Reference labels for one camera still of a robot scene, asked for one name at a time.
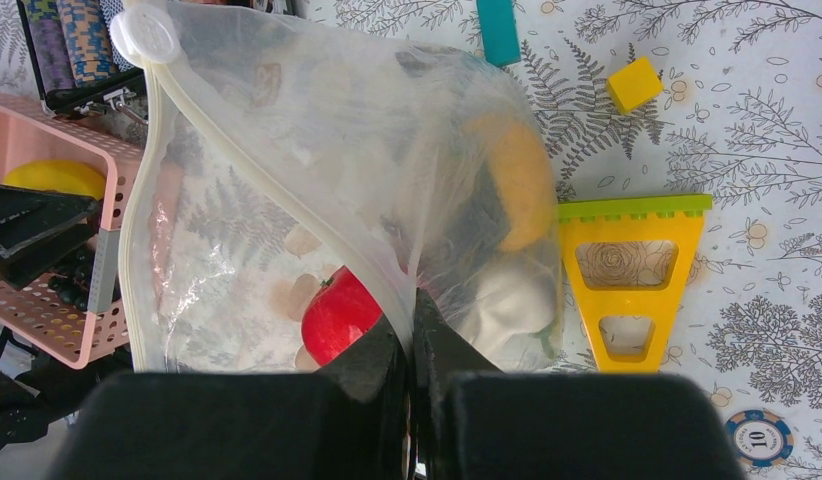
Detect black poker chip case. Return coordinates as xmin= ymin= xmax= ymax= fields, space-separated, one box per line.
xmin=15 ymin=0 xmax=148 ymax=125

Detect pink plastic basket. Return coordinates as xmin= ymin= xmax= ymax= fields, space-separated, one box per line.
xmin=0 ymin=93 xmax=142 ymax=370

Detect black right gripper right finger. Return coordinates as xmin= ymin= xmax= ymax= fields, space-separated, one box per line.
xmin=412 ymin=290 xmax=743 ymax=479

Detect black toy grapes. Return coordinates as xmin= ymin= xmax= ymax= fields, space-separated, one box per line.
xmin=47 ymin=263 xmax=92 ymax=312

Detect yellow toy banana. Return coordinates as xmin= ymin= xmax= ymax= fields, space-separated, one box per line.
xmin=3 ymin=159 xmax=106 ymax=200

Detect teal toy block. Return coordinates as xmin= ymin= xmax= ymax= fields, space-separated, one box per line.
xmin=476 ymin=0 xmax=520 ymax=67

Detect yellow triangle toy block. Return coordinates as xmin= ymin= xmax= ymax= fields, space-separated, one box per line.
xmin=559 ymin=193 xmax=713 ymax=373

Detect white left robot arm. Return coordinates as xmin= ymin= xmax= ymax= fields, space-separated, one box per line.
xmin=0 ymin=185 xmax=131 ymax=451

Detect clear zip top bag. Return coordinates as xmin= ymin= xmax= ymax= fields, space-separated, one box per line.
xmin=110 ymin=1 xmax=560 ymax=372

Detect grey toy fish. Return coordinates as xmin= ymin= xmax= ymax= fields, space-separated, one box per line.
xmin=390 ymin=49 xmax=519 ymax=296

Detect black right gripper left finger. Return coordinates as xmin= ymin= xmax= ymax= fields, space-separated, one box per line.
xmin=48 ymin=320 xmax=409 ymax=479

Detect orange toy fruit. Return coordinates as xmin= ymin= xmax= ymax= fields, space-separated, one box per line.
xmin=465 ymin=114 xmax=557 ymax=252

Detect yellow toy brick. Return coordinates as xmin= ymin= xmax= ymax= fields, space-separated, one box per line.
xmin=606 ymin=57 xmax=663 ymax=115

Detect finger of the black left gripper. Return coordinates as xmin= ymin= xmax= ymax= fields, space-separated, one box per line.
xmin=0 ymin=184 xmax=101 ymax=291

